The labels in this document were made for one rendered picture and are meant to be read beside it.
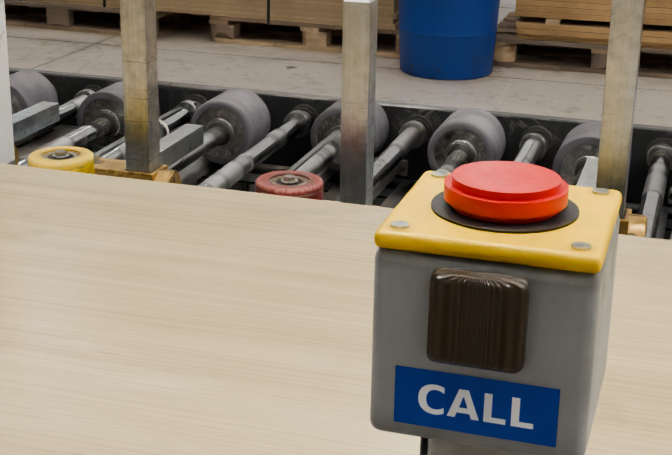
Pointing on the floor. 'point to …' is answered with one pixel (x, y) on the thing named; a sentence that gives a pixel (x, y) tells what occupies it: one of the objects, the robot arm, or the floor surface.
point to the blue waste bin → (449, 12)
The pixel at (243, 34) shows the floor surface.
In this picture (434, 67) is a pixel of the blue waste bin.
